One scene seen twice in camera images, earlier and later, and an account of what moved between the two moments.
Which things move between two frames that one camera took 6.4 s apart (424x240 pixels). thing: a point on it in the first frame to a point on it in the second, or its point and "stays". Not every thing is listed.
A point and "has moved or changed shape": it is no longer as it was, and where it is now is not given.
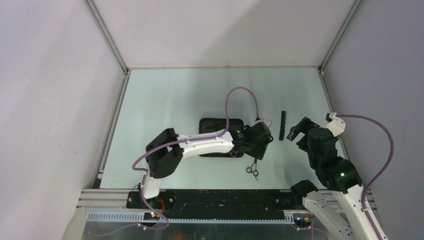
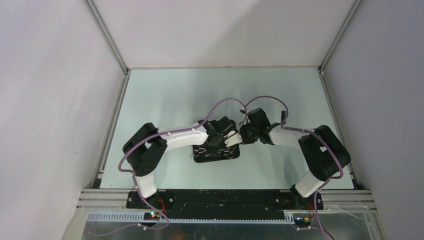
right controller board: x=302 y=220 stays
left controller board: x=151 y=216 stays
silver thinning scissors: x=252 y=169 has moved or changed shape
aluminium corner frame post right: x=354 y=7 stays
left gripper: x=259 y=153 to x=222 y=146
